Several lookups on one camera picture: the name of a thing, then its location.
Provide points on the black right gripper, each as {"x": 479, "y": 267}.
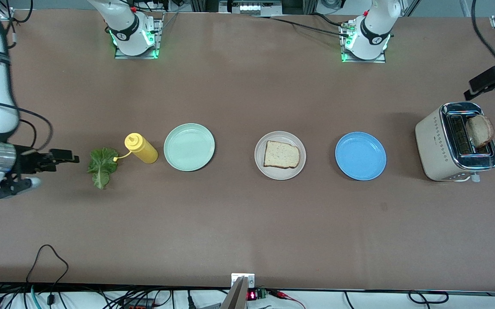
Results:
{"x": 27, "y": 162}

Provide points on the green lettuce leaf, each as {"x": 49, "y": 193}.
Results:
{"x": 101, "y": 165}

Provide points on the yellow mustard squeeze bottle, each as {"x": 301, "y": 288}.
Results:
{"x": 143, "y": 150}

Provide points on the square bread slice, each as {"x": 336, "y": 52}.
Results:
{"x": 281, "y": 154}

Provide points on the mint green plate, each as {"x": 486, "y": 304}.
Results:
{"x": 189, "y": 148}

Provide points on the blue plate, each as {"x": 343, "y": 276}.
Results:
{"x": 360, "y": 156}

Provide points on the beige plate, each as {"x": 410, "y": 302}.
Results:
{"x": 280, "y": 176}

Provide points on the beige chrome toaster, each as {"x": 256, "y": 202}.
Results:
{"x": 432, "y": 146}

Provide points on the small red digit display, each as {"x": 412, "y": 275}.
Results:
{"x": 252, "y": 295}

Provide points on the black box with lights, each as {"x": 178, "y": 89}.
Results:
{"x": 249, "y": 7}

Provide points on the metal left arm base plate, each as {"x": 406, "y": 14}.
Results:
{"x": 363, "y": 61}

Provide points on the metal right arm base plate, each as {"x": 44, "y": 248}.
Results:
{"x": 135, "y": 56}

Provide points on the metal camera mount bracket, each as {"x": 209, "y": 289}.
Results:
{"x": 238, "y": 296}

